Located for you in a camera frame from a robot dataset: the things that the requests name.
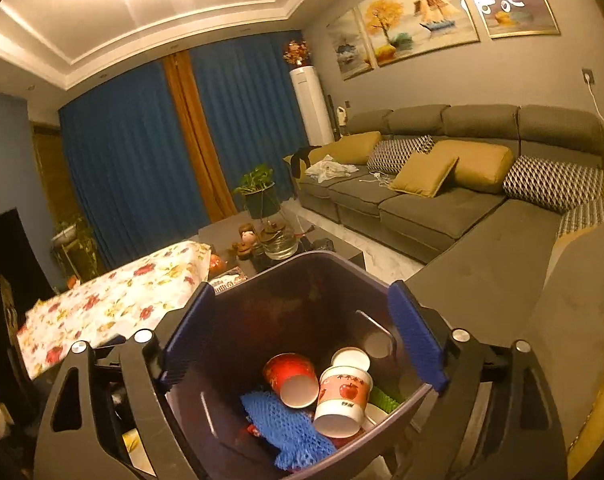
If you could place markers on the blue curtain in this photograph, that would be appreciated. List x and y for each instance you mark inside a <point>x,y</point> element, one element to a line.
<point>125,148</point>

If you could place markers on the patterned cushion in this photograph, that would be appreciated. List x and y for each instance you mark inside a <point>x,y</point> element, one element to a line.
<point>390,156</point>
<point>555,186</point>

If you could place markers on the red flower decoration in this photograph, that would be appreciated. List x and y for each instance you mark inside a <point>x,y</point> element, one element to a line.
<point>297,54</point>

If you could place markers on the left landscape painting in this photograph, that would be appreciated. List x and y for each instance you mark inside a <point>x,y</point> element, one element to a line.
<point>348,46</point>

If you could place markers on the green foam net sleeve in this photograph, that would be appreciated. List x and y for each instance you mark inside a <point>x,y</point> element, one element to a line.
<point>382,400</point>

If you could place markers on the red paper cup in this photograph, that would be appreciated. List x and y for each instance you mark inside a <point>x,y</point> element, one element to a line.
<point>351,356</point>

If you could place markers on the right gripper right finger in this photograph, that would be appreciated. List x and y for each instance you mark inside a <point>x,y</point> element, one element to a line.
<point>425,336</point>

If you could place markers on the tree and ship painting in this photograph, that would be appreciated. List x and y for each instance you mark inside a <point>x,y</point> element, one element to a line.
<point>399,29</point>

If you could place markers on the yellow cushion back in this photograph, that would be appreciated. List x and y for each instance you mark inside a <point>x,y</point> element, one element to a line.
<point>481,167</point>

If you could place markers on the orange curtain strip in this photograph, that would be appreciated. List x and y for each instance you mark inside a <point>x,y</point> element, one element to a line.
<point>200,147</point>

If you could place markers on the dark coffee table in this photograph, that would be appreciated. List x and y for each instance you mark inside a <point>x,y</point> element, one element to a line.
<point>229,271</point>

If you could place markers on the wall socket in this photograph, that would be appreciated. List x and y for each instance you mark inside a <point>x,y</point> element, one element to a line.
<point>588,76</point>

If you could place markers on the yellow cushion front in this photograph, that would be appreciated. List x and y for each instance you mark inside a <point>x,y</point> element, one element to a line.
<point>423,174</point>

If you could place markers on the white cloth on sofa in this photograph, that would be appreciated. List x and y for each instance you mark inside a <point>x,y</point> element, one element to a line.
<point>329,169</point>

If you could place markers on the yellow cushion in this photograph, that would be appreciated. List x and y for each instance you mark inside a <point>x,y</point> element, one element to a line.
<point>481,167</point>
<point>423,174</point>
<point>349,150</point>

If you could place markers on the patterned cushion near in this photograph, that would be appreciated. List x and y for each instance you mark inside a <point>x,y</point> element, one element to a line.
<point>555,186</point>

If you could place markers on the white red apple cup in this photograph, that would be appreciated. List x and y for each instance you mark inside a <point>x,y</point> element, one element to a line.
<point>342,399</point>

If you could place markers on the potted green plant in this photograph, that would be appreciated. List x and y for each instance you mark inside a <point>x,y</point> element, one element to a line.
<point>258,192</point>

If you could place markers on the wooden door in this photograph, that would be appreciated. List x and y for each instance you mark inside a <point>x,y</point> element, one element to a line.
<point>54,174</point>

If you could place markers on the grey sectional sofa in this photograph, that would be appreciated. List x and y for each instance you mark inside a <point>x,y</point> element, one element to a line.
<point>504,269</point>

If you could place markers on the floral tablecloth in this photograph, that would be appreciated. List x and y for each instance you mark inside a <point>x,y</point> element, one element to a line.
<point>119,302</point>

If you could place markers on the plant on wooden stand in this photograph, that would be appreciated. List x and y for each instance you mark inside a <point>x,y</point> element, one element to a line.
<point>74,248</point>

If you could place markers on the small figurine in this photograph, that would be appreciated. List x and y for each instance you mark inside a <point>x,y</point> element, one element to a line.
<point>247,239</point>

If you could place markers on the red white plastic bag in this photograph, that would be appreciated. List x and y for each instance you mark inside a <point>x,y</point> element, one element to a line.
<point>373,417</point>

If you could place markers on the glass teapot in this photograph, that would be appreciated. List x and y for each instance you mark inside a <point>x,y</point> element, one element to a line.
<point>279,240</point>

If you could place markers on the black television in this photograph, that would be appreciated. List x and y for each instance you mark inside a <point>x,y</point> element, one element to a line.
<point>20,267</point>

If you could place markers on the blue foam net sleeve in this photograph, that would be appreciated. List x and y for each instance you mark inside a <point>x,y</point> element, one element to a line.
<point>290,431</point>

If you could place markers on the small red gold cup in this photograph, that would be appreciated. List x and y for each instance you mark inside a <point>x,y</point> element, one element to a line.
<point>293,378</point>

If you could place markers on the patterned cushion far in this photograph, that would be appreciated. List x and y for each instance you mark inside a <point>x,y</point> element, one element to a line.
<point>390,156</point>

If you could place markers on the white standing air conditioner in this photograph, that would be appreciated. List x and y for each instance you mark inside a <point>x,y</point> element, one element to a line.
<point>309,95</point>

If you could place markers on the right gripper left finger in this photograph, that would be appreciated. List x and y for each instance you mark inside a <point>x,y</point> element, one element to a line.
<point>184,333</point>

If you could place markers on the yellow cushion far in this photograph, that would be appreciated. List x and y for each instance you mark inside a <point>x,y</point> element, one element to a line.
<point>349,150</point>

